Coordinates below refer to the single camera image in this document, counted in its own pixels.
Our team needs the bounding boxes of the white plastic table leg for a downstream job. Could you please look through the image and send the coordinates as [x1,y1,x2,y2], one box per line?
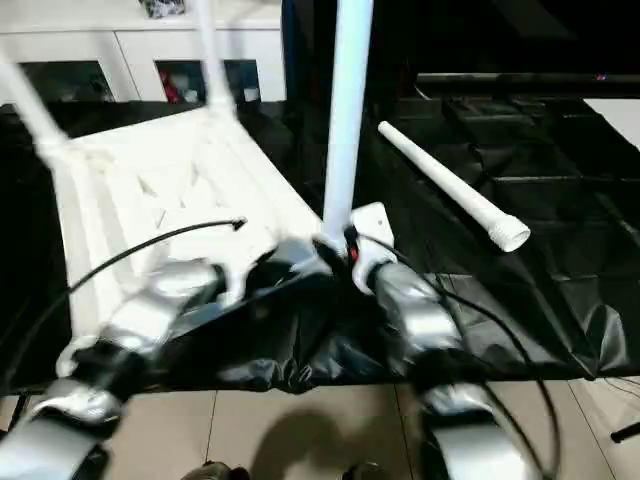
[194,0,242,128]
[0,55,73,168]
[377,119,532,254]
[321,0,377,253]

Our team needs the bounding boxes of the white plastic table top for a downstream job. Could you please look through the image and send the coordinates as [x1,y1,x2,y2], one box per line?
[35,104,343,379]

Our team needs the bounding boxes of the black work mat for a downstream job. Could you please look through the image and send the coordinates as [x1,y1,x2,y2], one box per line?
[0,95,640,393]

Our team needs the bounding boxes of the dark robot left foot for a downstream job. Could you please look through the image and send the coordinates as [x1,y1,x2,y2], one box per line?
[188,461,253,480]

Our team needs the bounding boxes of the dark robot foot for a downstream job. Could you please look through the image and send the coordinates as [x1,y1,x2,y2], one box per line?
[343,462,389,480]
[188,461,253,480]

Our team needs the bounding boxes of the dark robot right foot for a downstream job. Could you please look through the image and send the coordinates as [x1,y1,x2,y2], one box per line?
[343,462,389,480]

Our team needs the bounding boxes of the black side table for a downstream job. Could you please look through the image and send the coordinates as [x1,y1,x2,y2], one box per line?
[414,71,640,98]

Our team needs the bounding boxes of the white glass-door cabinet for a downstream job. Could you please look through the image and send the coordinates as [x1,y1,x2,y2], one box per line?
[0,0,287,107]

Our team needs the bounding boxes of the small grey bundle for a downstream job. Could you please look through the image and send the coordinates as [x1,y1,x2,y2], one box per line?
[139,0,190,20]

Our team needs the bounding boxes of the white paper sheet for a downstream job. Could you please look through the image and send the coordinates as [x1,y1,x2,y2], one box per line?
[584,97,640,153]

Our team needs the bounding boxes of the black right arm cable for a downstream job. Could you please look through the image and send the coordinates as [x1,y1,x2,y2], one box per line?
[360,235,561,480]

